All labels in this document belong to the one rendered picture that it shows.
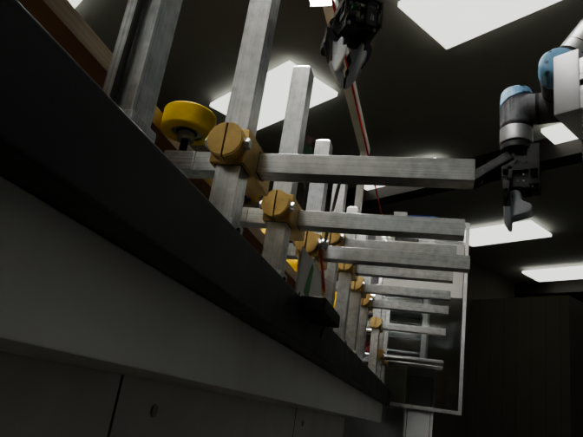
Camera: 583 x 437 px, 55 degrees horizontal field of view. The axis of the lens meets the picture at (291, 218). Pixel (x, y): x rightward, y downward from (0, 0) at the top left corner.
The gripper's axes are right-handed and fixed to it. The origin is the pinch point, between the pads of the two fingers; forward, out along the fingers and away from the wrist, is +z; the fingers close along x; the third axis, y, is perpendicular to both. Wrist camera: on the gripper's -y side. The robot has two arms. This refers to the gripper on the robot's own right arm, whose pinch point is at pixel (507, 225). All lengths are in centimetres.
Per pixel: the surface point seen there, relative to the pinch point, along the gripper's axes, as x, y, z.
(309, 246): -25.4, -36.6, 13.3
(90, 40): -89, -39, 9
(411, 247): 9.7, -24.0, 1.7
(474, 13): 197, -39, -233
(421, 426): 208, -64, 39
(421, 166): -63, -5, 15
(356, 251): -16.8, -29.3, 11.6
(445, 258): -12.9, -10.9, 12.0
